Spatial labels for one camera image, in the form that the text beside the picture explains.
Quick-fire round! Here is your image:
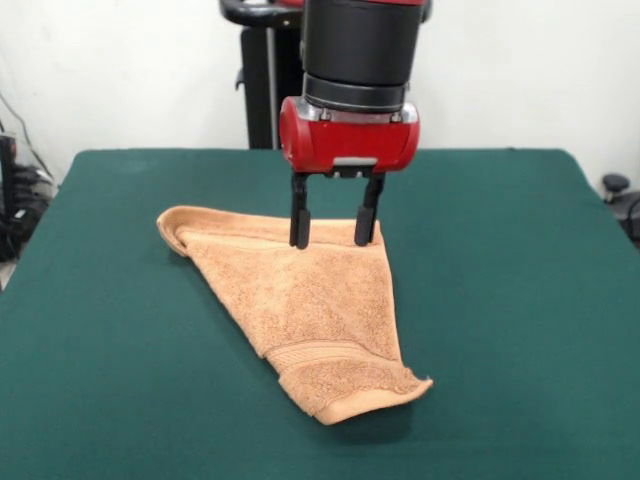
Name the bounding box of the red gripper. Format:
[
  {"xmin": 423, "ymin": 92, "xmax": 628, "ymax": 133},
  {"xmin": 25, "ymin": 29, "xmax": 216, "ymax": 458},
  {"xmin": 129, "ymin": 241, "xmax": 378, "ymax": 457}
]
[{"xmin": 278, "ymin": 96, "xmax": 422, "ymax": 250}]

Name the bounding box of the tan terry towel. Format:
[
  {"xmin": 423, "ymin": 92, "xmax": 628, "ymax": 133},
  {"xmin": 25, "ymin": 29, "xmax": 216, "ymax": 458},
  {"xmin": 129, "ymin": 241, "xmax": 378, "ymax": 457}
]
[{"xmin": 156, "ymin": 204, "xmax": 434, "ymax": 426}]

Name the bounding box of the dark green table cloth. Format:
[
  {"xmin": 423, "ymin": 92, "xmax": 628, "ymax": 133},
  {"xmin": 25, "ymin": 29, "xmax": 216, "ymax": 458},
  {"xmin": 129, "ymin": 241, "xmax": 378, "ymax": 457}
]
[{"xmin": 0, "ymin": 147, "xmax": 640, "ymax": 480}]

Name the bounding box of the black equipment pile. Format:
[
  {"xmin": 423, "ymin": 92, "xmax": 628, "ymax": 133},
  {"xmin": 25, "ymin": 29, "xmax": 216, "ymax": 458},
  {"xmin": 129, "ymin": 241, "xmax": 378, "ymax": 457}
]
[{"xmin": 0, "ymin": 132, "xmax": 57, "ymax": 265}]

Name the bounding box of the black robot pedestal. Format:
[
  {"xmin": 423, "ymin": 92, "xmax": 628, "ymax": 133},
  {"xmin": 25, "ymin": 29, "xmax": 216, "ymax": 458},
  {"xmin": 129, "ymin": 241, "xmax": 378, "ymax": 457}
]
[{"xmin": 218, "ymin": 0, "xmax": 432, "ymax": 151}]

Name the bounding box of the grey cable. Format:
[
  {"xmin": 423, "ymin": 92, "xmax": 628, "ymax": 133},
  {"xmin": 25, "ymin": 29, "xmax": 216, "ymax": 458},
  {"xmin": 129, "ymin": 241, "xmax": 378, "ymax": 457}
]
[{"xmin": 0, "ymin": 92, "xmax": 55, "ymax": 177}]

